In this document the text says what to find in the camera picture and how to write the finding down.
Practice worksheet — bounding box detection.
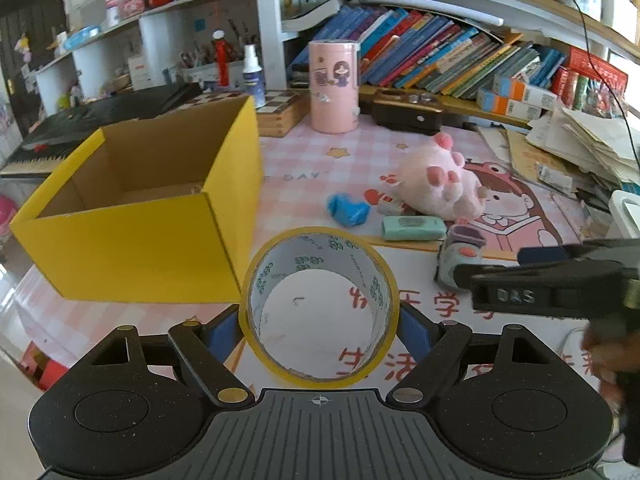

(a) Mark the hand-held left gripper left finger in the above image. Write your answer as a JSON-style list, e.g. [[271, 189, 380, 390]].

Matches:
[[75, 304, 256, 408]]

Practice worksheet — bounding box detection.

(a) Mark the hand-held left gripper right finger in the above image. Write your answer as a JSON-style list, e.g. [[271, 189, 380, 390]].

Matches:
[[384, 304, 563, 408]]

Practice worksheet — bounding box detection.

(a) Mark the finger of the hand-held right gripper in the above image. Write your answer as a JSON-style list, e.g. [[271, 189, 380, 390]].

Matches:
[[517, 237, 640, 266], [453, 259, 627, 287]]

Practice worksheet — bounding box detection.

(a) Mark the grey toy car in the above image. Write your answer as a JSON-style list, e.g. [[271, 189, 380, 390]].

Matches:
[[434, 224, 487, 288]]

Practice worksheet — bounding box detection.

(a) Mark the yellow tape roll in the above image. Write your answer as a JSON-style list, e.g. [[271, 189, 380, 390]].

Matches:
[[239, 227, 401, 389]]

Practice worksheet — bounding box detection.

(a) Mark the green eraser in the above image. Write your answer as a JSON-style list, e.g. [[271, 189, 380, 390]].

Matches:
[[381, 215, 447, 241]]

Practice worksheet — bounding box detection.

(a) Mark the pink plush toy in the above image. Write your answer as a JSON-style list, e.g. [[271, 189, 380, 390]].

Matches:
[[397, 132, 488, 222]]

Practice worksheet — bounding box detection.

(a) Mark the yellow cardboard box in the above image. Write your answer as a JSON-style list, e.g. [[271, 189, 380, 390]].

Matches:
[[9, 95, 265, 305]]

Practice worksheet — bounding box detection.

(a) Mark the pink checkered cloth desktop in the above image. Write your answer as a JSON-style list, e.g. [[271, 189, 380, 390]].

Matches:
[[10, 87, 640, 413]]

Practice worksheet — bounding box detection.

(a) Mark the person's right hand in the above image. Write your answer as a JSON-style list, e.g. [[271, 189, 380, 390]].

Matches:
[[582, 327, 626, 402]]

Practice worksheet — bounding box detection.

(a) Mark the printed cartoon desk mat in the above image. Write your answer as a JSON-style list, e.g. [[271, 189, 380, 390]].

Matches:
[[220, 157, 640, 393]]

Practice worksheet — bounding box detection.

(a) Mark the white plastic stand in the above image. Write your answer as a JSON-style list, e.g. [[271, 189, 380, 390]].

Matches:
[[610, 190, 640, 242]]

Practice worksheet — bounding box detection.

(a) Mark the brown kraft envelope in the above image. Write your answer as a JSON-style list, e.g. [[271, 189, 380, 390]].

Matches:
[[505, 130, 581, 197]]

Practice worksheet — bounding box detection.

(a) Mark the stack of loose papers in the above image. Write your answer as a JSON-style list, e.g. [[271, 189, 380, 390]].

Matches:
[[525, 105, 640, 187]]

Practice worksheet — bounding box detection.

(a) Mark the blue folded paper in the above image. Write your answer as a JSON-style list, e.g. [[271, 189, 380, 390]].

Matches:
[[326, 193, 371, 229]]

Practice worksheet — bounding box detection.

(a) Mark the orange white carton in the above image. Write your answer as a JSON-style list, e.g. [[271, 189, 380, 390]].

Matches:
[[492, 74, 558, 107], [476, 87, 533, 117]]

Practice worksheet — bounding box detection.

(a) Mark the red cardboard box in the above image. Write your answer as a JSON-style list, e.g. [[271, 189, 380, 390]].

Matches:
[[20, 341, 67, 392]]

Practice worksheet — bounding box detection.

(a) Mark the red boxed book set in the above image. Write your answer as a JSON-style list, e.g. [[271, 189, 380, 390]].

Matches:
[[550, 45, 630, 111]]

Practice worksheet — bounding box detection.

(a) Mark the dark brown wooden box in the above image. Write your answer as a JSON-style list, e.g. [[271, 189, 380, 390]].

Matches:
[[371, 89, 445, 136]]

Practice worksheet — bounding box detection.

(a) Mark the wooden chess box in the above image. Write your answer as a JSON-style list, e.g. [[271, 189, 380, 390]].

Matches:
[[192, 89, 310, 138]]

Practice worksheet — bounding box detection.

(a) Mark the row of slanted books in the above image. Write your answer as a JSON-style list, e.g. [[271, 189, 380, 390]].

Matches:
[[290, 5, 568, 102]]

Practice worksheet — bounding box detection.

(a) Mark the pink backpack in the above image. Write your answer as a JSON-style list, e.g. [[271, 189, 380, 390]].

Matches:
[[0, 195, 19, 237]]

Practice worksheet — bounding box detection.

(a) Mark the pink cylindrical canister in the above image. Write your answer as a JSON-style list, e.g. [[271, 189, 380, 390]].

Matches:
[[307, 39, 362, 134]]

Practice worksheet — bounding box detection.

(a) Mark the white spray bottle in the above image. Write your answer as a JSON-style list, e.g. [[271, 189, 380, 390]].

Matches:
[[241, 44, 267, 109]]

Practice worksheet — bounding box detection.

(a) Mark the black electronic keyboard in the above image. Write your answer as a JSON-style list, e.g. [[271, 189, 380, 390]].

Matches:
[[0, 82, 202, 174]]

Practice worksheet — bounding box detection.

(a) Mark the white pen holder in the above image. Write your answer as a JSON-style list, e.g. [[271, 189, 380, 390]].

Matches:
[[177, 45, 251, 87]]

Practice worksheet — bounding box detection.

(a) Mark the red white small box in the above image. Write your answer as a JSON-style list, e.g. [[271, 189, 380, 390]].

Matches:
[[127, 55, 154, 89]]

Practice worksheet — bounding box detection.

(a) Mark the white side shelf unit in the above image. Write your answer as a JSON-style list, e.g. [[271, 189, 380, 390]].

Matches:
[[35, 0, 258, 116]]

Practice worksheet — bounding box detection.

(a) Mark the white bookshelf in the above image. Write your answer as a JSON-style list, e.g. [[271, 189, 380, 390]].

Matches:
[[254, 0, 640, 126]]

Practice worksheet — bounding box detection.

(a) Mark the blue tissue pack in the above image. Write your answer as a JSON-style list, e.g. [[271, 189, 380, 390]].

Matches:
[[62, 25, 104, 51]]

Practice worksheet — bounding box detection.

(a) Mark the black cable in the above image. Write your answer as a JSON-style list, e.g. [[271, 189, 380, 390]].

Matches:
[[537, 0, 640, 171]]

